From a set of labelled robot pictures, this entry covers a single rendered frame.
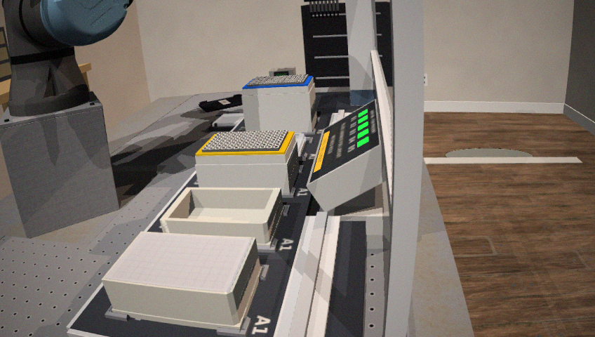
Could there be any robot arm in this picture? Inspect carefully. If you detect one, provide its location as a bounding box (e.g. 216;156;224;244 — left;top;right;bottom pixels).
1;0;133;117

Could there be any beige open rectangular reservoir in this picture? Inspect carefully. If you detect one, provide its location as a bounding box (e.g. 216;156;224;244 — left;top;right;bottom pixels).
160;187;285;246

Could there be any grey tip rack with blue rim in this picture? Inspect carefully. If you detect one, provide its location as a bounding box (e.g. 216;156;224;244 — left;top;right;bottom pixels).
241;74;317;133

